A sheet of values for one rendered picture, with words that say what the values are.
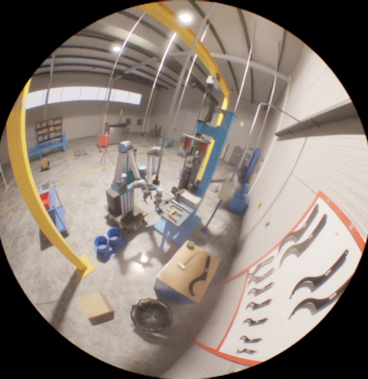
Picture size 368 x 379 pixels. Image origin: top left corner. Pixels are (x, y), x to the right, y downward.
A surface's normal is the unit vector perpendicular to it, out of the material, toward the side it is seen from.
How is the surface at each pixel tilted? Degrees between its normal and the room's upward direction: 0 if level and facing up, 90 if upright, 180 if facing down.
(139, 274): 0
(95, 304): 0
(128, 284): 0
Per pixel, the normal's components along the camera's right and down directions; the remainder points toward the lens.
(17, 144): 0.83, 0.46
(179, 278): 0.25, -0.82
